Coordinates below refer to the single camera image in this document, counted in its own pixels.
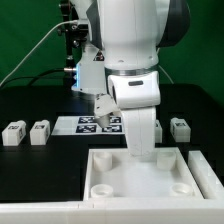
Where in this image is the black cable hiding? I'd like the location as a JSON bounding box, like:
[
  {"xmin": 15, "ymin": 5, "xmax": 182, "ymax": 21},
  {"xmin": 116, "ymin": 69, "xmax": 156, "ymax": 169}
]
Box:
[{"xmin": 0, "ymin": 68, "xmax": 66, "ymax": 90}]

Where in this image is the white square table top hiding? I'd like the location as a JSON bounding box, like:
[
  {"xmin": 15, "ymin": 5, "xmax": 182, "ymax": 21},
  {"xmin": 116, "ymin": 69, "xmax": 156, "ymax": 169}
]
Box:
[{"xmin": 83, "ymin": 147, "xmax": 203, "ymax": 200}]

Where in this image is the white cable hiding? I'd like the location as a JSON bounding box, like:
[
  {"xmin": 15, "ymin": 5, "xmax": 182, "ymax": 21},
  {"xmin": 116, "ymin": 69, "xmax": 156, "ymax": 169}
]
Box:
[{"xmin": 0, "ymin": 19, "xmax": 79, "ymax": 88}]

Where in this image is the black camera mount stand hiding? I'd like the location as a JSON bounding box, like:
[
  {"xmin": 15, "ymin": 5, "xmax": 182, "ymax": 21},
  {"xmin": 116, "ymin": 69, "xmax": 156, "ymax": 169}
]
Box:
[{"xmin": 57, "ymin": 0, "xmax": 87, "ymax": 88}]

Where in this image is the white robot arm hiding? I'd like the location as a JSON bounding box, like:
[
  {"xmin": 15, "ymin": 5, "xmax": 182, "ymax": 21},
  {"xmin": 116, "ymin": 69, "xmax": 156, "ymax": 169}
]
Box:
[{"xmin": 69, "ymin": 0, "xmax": 190, "ymax": 156}]

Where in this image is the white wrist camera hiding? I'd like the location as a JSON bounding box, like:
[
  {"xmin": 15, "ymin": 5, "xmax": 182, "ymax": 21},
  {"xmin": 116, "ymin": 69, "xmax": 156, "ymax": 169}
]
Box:
[{"xmin": 108, "ymin": 71, "xmax": 161, "ymax": 109}]

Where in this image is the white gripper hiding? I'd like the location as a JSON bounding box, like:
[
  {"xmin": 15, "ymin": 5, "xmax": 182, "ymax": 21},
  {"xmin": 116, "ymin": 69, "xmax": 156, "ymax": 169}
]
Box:
[{"xmin": 94, "ymin": 94, "xmax": 156, "ymax": 156}]

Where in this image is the white sheet with tags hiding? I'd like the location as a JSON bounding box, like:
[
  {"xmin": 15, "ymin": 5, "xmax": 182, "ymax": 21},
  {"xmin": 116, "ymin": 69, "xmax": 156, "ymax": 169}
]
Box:
[{"xmin": 52, "ymin": 116, "xmax": 124, "ymax": 136}]

